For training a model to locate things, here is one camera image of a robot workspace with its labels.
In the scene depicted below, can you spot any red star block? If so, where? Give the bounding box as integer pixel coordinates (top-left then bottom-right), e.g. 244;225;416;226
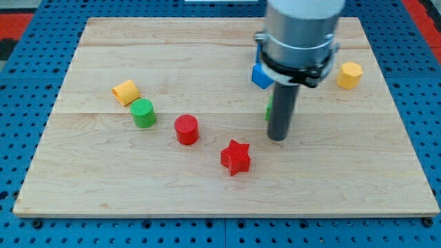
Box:
220;139;251;176

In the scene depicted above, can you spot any yellow hexagon block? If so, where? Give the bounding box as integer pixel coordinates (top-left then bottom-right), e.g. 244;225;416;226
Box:
336;61;363;90

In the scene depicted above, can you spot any blue cube block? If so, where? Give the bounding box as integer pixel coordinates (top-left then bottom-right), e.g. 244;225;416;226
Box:
251;63;274;89

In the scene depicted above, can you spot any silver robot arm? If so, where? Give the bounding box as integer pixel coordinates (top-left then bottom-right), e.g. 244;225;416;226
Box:
254;0;345;141

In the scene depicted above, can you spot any light wooden board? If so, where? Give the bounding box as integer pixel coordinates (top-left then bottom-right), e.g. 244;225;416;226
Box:
13;17;440;218

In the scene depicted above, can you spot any black clamp ring mount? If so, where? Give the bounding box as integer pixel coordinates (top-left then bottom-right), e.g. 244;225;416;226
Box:
254;32;340;88

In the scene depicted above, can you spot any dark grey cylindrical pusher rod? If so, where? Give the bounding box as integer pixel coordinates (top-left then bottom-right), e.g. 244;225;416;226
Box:
267;83;300;141

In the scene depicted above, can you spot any yellow half-cylinder block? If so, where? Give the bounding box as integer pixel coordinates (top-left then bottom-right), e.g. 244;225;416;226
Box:
112;80;141;106

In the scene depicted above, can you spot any green cylinder block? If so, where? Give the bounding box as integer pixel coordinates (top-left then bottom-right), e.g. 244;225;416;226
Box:
130;99;156;128

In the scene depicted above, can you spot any red cylinder block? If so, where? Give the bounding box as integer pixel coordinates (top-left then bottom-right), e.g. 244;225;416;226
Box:
174;114;199;145

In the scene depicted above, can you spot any green star block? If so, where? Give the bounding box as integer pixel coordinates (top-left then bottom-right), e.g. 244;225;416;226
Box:
265;95;273;121

